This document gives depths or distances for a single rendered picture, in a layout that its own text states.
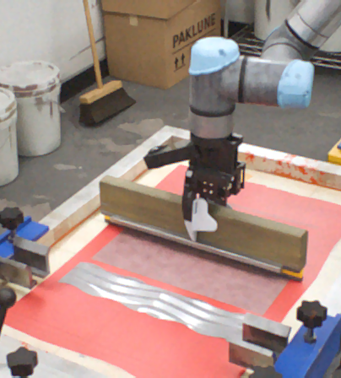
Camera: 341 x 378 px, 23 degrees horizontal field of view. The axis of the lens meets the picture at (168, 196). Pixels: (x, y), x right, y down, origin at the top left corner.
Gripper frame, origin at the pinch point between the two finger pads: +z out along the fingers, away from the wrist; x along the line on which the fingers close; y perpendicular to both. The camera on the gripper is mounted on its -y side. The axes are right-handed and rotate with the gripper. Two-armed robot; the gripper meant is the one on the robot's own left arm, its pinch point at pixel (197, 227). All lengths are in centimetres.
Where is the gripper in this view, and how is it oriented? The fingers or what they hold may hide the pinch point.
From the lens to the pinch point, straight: 150.5
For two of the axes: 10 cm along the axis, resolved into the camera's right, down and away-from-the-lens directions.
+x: 5.0, -4.5, 7.4
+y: 8.6, 2.7, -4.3
